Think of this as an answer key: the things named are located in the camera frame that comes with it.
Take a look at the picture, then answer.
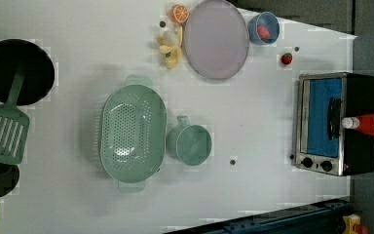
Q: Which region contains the red plush ketchup bottle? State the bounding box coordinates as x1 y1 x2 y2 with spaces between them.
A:
341 114 374 136

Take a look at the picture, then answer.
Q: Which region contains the green measuring cup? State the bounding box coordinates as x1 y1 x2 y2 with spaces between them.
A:
167 115 212 166

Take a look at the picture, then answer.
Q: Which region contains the green oval colander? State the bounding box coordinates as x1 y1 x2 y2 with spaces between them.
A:
98 74 167 193

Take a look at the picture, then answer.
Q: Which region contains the peeled banana toy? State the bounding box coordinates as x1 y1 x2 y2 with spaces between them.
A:
157 26 183 69

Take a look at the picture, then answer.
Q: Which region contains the grey oval plate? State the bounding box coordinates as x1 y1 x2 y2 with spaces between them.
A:
184 0 249 79

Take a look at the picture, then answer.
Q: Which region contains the orange slice toy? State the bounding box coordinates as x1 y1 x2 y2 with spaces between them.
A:
169 5 190 24

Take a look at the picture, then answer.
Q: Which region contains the red strawberry in cup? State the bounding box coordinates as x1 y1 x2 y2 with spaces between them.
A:
257 25 270 40

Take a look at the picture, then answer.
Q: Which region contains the red strawberry on table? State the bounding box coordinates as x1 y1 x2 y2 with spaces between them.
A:
280 53 293 65

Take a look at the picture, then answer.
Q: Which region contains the blue cup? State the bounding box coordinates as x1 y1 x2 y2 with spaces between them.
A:
247 12 281 46

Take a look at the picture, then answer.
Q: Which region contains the green slotted spatula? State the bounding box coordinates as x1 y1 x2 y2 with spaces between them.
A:
0 68 30 165

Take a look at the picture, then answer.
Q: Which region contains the black round pan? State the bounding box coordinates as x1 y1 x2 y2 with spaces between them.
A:
0 39 56 106

